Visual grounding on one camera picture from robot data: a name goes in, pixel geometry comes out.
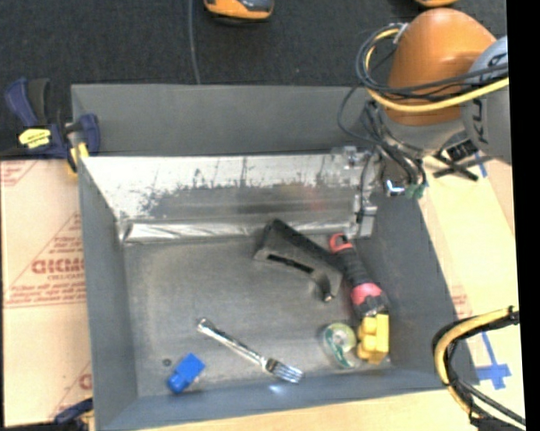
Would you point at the grey metal bin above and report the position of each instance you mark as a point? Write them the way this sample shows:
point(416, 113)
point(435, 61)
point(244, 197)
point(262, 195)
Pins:
point(201, 280)

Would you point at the silver metal fork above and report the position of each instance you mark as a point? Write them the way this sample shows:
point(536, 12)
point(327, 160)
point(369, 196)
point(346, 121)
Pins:
point(240, 345)

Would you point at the yellow toy block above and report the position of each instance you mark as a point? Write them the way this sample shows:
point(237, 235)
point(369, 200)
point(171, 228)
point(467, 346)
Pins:
point(374, 337)

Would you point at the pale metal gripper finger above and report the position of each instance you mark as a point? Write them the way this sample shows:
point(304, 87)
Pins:
point(366, 221)
point(350, 159)

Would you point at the blue toy block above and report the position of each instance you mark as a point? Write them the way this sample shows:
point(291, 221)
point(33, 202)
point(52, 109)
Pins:
point(185, 373)

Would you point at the black cylinder on white bracket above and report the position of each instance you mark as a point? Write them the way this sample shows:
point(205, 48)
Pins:
point(459, 151)

